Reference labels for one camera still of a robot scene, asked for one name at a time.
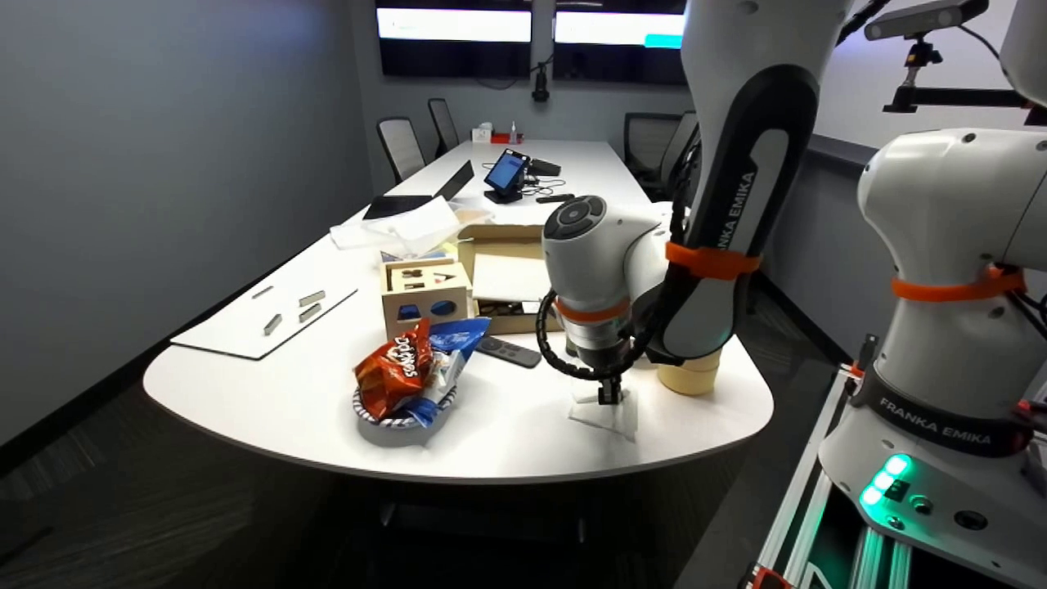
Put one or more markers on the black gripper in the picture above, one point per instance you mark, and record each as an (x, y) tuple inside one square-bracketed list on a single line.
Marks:
[(610, 366)]

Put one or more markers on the black office chair right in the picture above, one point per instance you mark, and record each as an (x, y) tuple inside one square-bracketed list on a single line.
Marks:
[(660, 153)]

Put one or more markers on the white tissue paper pile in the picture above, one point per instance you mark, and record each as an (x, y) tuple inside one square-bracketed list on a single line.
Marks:
[(402, 228)]

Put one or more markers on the black remote control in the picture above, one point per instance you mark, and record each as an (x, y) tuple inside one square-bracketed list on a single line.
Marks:
[(507, 353)]

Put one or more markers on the blue tablet on stand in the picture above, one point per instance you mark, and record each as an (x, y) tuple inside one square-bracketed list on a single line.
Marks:
[(505, 179)]

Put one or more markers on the tan water bottle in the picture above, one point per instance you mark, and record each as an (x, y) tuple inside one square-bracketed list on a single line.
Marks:
[(690, 378)]

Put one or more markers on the wall display screen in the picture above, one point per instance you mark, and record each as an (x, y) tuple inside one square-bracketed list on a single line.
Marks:
[(592, 41)]

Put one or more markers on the white board with markers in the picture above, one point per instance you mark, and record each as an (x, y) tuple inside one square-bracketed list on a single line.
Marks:
[(267, 319)]

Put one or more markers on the camera on mount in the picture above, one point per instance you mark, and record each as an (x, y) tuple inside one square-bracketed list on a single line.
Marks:
[(1022, 56)]

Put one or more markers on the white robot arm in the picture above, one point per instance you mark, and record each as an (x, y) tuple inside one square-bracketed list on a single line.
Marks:
[(932, 443)]

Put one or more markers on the grey bowl with snacks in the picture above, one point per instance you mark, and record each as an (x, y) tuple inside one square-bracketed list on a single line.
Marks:
[(414, 419)]

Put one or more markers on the open cardboard box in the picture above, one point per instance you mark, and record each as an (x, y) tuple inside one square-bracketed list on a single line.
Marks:
[(507, 272)]

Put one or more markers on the grey office chair left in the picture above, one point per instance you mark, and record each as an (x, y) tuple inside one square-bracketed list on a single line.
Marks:
[(399, 147)]

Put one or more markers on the blue snack packet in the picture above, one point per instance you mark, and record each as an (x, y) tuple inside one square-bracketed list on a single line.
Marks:
[(459, 339)]

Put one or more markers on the orange chip bag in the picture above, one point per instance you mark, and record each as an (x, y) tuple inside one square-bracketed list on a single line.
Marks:
[(395, 371)]

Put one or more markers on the wooden shape sorter box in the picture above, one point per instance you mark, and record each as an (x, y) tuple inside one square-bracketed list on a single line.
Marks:
[(432, 289)]

